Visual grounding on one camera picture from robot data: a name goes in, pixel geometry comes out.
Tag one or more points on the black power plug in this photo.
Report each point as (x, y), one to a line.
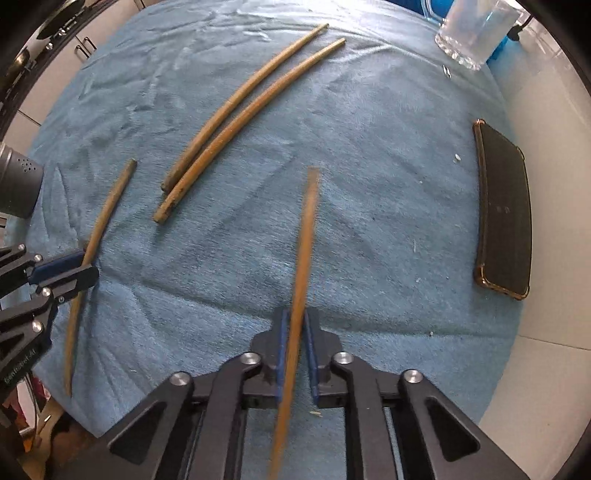
(519, 27)

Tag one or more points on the blue plastic bag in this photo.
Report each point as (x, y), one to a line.
(501, 50)

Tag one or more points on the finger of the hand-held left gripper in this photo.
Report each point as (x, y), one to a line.
(76, 284)
(55, 268)

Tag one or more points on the blue towel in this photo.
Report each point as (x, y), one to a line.
(369, 207)

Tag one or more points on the phone in brown clear case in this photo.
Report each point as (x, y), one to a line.
(505, 212)

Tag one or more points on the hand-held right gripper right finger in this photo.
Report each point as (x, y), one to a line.
(311, 350)

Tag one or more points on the clear glass mug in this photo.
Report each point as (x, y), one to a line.
(475, 32)

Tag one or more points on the white lower kitchen cabinets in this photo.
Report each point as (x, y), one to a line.
(51, 87)

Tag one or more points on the gas stove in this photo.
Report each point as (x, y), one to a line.
(18, 60)

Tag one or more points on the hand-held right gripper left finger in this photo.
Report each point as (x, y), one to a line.
(281, 350)

